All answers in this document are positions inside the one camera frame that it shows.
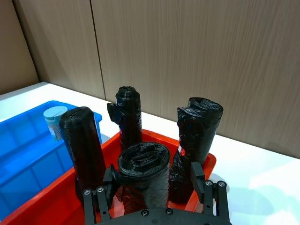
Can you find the blue plastic bin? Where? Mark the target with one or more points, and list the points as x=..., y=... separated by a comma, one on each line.
x=25, y=152

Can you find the black garbage bag roll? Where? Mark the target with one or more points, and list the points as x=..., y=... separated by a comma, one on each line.
x=84, y=145
x=197, y=131
x=145, y=173
x=129, y=117

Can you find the pale blue lidded bottle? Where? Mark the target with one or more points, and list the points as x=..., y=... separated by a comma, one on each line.
x=53, y=119

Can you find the red plastic bin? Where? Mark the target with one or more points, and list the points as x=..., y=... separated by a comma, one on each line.
x=51, y=201

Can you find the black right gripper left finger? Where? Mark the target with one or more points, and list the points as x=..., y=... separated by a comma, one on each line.
x=106, y=187

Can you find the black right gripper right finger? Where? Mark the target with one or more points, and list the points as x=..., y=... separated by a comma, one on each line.
x=198, y=180

